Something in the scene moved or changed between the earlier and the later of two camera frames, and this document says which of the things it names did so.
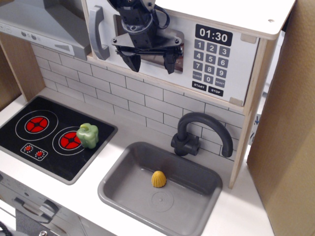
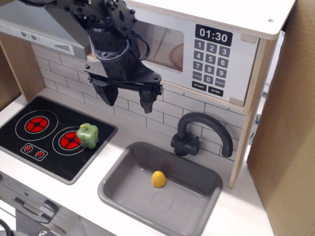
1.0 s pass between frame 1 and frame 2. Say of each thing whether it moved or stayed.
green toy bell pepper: stayed
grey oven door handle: stayed
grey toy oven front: stayed
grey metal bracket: stayed
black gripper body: moved
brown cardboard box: stayed
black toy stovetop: stayed
